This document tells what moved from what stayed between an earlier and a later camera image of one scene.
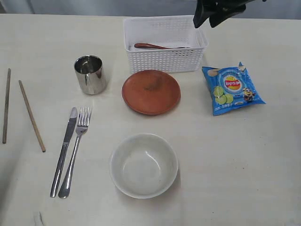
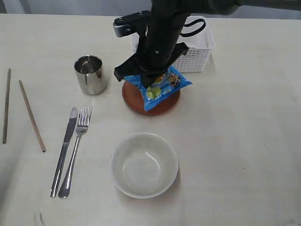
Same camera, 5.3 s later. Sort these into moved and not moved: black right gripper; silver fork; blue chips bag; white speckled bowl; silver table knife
Moved: black right gripper; blue chips bag
Not moved: white speckled bowl; silver fork; silver table knife
